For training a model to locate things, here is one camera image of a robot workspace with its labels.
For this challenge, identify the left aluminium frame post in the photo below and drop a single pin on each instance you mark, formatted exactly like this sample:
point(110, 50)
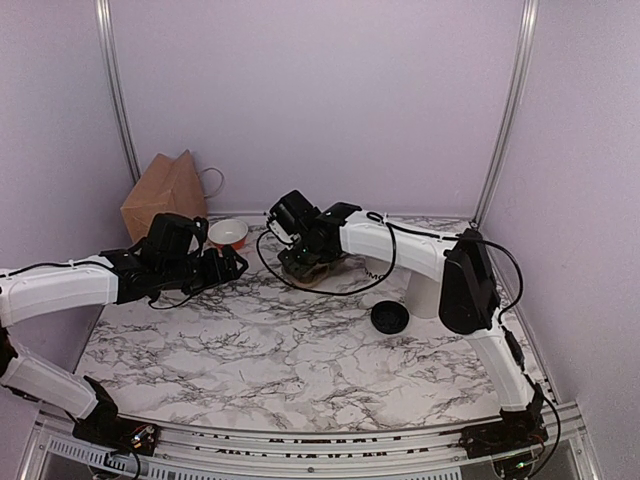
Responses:
point(109, 53)

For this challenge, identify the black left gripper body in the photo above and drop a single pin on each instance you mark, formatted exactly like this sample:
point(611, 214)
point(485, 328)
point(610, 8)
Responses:
point(177, 274)

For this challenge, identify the aluminium frame post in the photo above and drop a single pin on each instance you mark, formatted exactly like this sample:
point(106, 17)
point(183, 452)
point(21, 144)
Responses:
point(109, 53)
point(515, 92)

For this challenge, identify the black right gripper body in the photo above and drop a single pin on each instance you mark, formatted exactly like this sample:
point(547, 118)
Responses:
point(307, 258)

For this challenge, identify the brown pulp cup carrier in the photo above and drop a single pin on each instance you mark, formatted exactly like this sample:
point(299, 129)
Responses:
point(310, 276)

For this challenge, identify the white cylindrical utensil holder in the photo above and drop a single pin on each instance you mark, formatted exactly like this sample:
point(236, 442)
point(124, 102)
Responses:
point(422, 296)

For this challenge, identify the orange white bowl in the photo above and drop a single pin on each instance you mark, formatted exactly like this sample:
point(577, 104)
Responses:
point(228, 232)

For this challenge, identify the aluminium front rail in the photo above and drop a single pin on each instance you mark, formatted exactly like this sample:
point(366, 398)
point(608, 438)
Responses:
point(192, 452)

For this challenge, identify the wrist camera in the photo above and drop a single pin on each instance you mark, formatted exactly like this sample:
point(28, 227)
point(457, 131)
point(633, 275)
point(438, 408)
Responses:
point(276, 229)
point(200, 229)

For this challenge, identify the white paper cup stack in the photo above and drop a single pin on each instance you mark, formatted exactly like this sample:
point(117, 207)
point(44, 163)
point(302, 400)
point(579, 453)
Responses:
point(377, 270)

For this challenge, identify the right aluminium frame post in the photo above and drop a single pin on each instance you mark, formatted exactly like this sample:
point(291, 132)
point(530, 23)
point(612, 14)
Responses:
point(515, 92)

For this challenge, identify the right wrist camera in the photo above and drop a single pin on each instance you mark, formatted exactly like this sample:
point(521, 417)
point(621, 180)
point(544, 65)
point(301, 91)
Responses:
point(276, 229)

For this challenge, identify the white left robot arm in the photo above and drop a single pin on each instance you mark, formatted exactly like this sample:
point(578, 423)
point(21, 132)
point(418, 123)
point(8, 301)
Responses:
point(46, 288)

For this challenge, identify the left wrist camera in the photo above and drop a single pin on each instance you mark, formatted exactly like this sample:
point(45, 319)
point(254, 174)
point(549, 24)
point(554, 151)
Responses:
point(200, 229)

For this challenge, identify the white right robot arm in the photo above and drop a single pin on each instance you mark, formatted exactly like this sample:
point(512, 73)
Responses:
point(455, 268)

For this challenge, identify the brown paper bag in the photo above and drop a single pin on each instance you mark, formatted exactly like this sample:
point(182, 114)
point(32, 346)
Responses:
point(167, 186)

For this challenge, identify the black plastic cup lid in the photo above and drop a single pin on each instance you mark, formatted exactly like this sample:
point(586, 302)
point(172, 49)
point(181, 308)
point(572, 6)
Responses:
point(389, 317)

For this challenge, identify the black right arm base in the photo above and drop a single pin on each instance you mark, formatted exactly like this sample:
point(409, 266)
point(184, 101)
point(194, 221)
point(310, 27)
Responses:
point(513, 431)

